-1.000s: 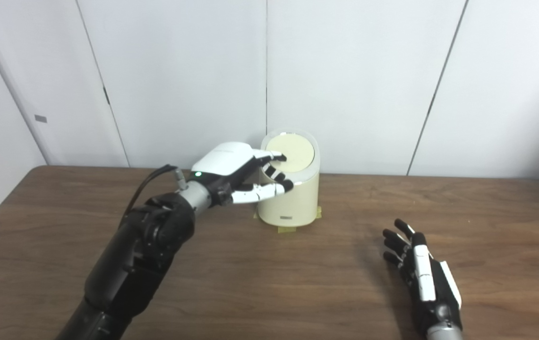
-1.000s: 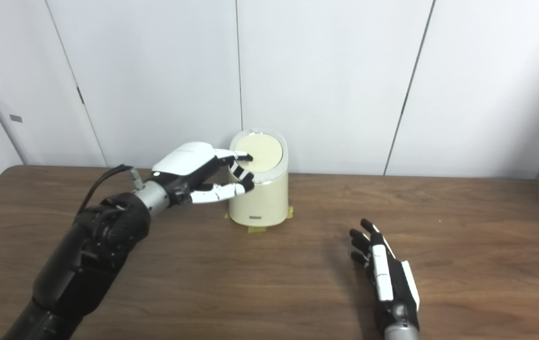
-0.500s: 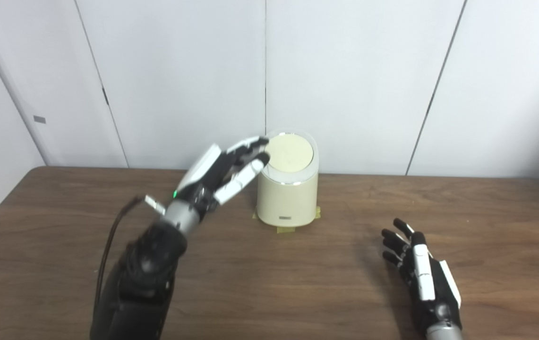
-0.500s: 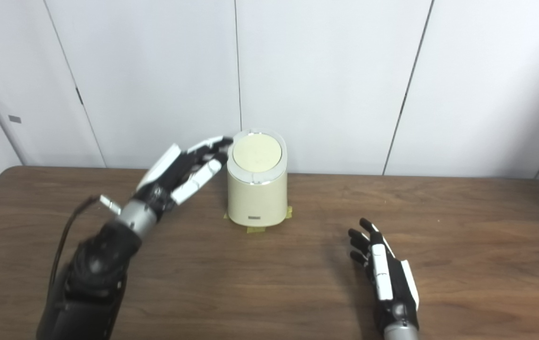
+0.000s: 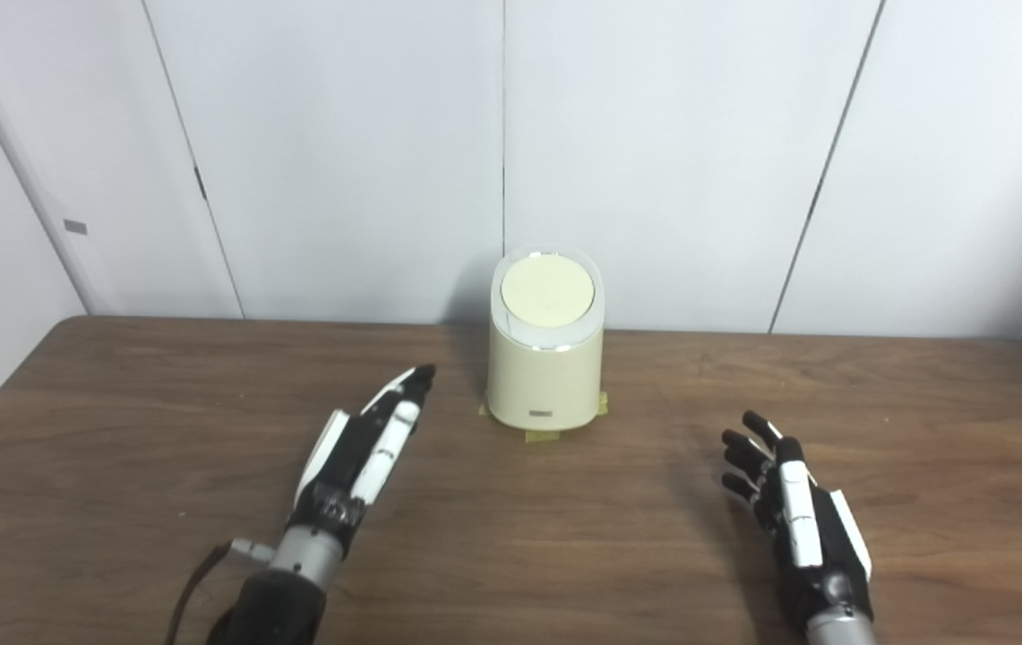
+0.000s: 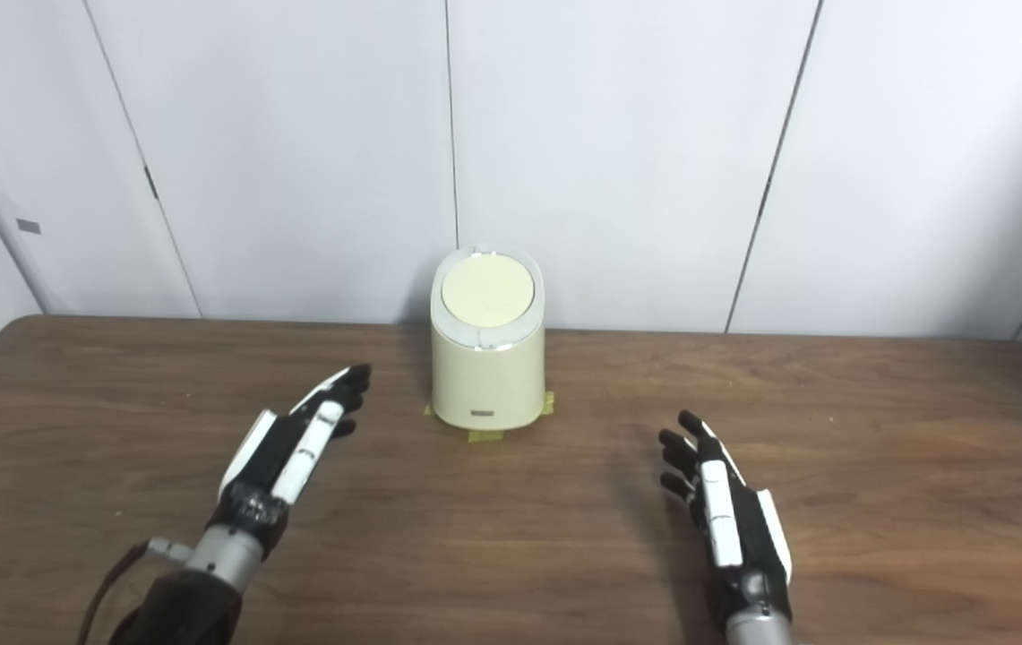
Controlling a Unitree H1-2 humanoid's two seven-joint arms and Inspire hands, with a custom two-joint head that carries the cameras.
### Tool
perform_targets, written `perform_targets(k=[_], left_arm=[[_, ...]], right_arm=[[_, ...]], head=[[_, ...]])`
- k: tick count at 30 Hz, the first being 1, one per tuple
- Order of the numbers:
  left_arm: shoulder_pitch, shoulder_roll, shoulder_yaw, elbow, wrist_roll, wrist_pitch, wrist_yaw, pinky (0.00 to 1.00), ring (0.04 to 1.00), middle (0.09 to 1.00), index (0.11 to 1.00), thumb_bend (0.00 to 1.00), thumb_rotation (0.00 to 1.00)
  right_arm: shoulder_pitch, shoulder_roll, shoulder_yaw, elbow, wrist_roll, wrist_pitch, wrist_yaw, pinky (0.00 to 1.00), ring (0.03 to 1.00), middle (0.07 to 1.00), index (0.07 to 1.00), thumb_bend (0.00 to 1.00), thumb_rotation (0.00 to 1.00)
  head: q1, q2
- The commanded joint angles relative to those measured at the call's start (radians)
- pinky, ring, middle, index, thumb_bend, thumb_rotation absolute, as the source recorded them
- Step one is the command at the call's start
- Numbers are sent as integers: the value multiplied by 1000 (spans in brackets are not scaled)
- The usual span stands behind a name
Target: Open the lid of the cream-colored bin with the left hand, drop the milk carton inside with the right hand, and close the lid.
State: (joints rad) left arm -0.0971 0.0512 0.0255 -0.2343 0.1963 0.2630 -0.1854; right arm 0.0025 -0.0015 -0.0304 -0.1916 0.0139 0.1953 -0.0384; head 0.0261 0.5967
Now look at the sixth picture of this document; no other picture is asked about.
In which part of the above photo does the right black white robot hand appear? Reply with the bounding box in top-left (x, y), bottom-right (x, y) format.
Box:
top-left (658, 410), bottom-right (794, 628)

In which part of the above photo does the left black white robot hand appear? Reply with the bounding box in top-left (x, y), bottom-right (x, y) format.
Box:
top-left (206, 363), bottom-right (373, 561)

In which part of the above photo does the round cream bin lid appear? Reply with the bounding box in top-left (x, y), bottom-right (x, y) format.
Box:
top-left (441, 254), bottom-right (536, 328)

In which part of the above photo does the cream-colored bin body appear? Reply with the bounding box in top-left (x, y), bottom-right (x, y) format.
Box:
top-left (430, 245), bottom-right (547, 432)

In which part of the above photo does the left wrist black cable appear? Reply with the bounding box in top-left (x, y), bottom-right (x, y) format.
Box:
top-left (76, 537), bottom-right (193, 645)

